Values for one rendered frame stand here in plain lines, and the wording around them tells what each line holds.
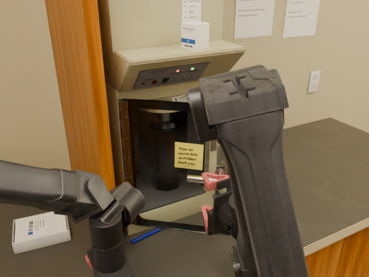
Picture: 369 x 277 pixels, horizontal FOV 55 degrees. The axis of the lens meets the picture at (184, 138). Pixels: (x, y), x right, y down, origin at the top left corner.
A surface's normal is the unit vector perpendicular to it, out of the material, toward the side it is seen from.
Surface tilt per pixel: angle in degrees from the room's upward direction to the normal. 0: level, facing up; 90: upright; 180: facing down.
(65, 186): 56
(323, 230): 0
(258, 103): 67
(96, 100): 90
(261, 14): 90
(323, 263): 90
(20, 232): 0
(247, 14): 90
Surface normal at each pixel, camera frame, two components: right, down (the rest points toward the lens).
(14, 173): 0.75, -0.45
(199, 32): 0.71, 0.30
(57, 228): 0.00, -0.90
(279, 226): -0.05, 0.04
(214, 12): 0.48, 0.37
